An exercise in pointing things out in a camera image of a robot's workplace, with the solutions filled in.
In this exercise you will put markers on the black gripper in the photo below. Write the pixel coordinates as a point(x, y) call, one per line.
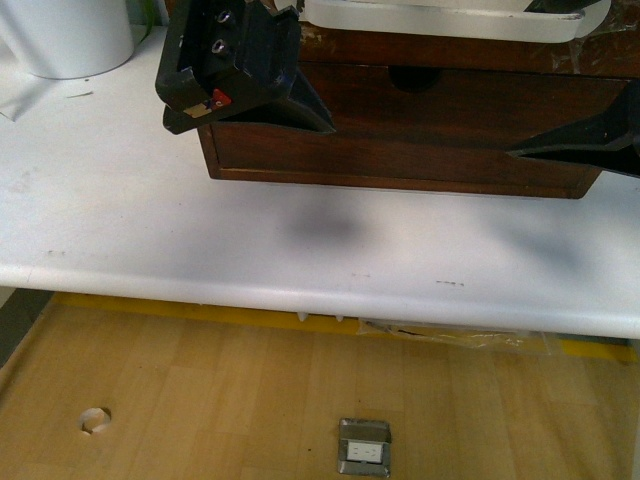
point(235, 62)

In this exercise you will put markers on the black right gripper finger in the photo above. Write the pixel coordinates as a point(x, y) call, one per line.
point(608, 141)

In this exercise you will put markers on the wooden drawer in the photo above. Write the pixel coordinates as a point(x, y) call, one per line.
point(452, 136)
point(610, 51)

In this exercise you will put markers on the white drawer handle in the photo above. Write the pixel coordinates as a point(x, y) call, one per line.
point(521, 21)

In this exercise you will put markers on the dark wooden drawer cabinet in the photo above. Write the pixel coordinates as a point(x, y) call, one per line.
point(436, 113)

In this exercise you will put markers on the green striped spider plant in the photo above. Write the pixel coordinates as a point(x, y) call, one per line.
point(150, 10)

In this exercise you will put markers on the clear plastic sheet under table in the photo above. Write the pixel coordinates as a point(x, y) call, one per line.
point(479, 338)

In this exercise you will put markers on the white plant pot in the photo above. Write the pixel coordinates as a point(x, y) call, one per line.
point(65, 40)

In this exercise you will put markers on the metal floor power outlet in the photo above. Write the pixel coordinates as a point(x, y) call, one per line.
point(364, 448)

